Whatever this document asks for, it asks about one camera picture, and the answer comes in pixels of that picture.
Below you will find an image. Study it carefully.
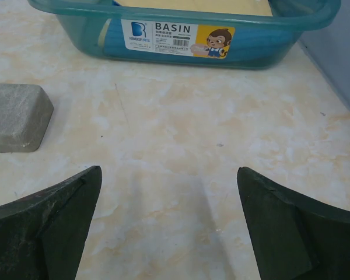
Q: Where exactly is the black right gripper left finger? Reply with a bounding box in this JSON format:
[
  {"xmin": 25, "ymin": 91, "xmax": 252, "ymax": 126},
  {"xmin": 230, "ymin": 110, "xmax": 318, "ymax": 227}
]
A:
[{"xmin": 0, "ymin": 166, "xmax": 102, "ymax": 279}]

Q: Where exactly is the teal plastic basin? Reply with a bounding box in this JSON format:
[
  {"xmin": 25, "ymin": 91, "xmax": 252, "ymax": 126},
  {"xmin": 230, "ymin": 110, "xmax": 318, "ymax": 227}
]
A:
[{"xmin": 30, "ymin": 1, "xmax": 341, "ymax": 69}]

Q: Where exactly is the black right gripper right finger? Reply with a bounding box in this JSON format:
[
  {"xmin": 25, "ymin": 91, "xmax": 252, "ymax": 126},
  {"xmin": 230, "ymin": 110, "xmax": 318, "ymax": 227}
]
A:
[{"xmin": 237, "ymin": 167, "xmax": 350, "ymax": 279}]

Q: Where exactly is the grey glasses case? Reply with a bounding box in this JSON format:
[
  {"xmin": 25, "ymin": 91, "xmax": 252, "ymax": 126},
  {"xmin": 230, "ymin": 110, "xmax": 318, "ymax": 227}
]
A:
[{"xmin": 0, "ymin": 83, "xmax": 54, "ymax": 153}]

